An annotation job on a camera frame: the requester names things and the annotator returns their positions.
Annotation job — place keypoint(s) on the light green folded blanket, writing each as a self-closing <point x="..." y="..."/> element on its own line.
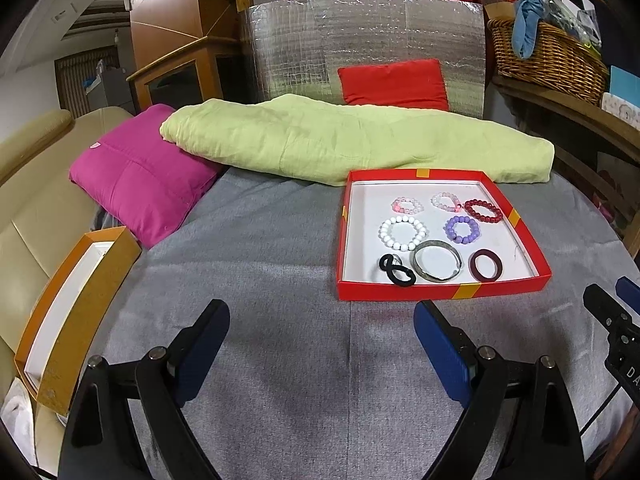
<point x="325" y="140"/>

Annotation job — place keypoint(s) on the blue cloth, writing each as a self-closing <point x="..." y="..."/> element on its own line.
<point x="527" y="25"/>

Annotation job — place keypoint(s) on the red cardboard box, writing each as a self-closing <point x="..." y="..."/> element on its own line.
<point x="370" y="255"/>

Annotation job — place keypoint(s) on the orange box lid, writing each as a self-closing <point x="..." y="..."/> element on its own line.
<point x="75" y="320"/>

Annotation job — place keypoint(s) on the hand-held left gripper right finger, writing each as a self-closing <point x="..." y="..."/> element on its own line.
<point x="442" y="350"/>

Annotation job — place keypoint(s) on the wicker basket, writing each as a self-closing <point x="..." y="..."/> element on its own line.
<point x="550" y="70"/>

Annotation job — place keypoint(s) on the magenta pillow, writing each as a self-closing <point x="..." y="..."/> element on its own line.
<point x="145" y="180"/>

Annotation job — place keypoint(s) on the clear plastic bag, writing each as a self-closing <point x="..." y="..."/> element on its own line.
<point x="565" y="15"/>

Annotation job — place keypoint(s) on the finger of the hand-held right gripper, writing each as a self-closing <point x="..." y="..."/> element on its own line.
<point x="629" y="289"/>
<point x="602" y="305"/>

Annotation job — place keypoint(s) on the grey bed cover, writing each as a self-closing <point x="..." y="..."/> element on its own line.
<point x="275" y="260"/>

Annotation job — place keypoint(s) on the wooden shelf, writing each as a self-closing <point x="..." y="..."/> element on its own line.
<point x="550" y="105"/>

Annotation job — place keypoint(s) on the red cushion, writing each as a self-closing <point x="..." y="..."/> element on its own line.
<point x="395" y="82"/>

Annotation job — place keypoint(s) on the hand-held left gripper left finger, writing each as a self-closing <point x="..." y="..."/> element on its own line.
<point x="200" y="360"/>

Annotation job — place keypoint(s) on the beige sofa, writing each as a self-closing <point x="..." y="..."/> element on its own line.
<point x="40" y="170"/>

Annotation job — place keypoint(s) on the silver bangle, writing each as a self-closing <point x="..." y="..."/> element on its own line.
<point x="434" y="278"/>

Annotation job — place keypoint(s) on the white patterned box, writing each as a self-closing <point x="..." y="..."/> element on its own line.
<point x="622" y="107"/>

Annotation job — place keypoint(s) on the wooden cabinet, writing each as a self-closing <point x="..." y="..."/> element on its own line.
<point x="165" y="0"/>

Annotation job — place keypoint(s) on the silver insulated panel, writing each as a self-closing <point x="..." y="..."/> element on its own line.
<point x="350" y="30"/>

